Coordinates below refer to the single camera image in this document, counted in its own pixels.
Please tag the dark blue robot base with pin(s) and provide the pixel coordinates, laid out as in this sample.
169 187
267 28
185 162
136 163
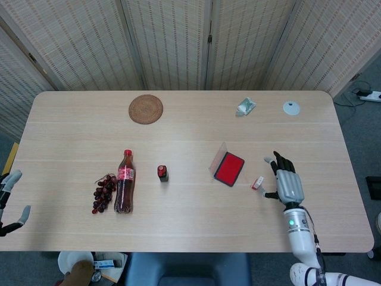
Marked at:
187 268

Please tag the cola bottle red cap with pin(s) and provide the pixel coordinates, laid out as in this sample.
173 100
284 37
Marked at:
125 190

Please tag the black flat device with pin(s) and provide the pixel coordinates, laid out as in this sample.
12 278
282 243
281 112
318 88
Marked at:
374 187

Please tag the brown rounded object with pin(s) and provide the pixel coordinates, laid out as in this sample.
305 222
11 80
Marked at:
78 274

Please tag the dark red grape bunch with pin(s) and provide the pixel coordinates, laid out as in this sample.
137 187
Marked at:
102 190

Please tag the small red-capped bottle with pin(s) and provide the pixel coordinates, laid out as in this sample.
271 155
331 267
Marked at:
162 175

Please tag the bamboo folding screen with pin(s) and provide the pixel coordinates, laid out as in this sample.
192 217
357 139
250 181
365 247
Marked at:
89 44

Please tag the round woven coaster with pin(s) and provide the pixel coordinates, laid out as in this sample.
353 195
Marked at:
146 109

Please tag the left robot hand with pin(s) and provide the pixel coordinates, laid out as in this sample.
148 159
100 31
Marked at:
6 184

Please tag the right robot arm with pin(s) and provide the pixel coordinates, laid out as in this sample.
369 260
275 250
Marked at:
300 241

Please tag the small red white stamp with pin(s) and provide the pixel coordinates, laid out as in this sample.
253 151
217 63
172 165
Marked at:
256 184

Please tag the red ink pad clear lid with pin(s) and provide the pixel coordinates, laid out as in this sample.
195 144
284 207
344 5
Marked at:
230 168

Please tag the small blue white box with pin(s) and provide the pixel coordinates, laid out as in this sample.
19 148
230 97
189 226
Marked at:
104 264

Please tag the crumpled tissue packet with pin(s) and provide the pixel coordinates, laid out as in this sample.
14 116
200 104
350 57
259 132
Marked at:
246 106

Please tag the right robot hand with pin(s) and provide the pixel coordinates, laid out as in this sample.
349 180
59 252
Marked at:
290 187

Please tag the white round plate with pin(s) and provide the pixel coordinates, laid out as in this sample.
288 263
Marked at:
70 259

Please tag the open cardboard box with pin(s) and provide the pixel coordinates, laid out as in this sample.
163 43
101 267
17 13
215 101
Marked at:
119 262

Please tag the white power strip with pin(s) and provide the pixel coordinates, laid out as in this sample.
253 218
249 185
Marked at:
372 96

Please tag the yellow board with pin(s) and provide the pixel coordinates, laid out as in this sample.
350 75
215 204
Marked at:
10 158

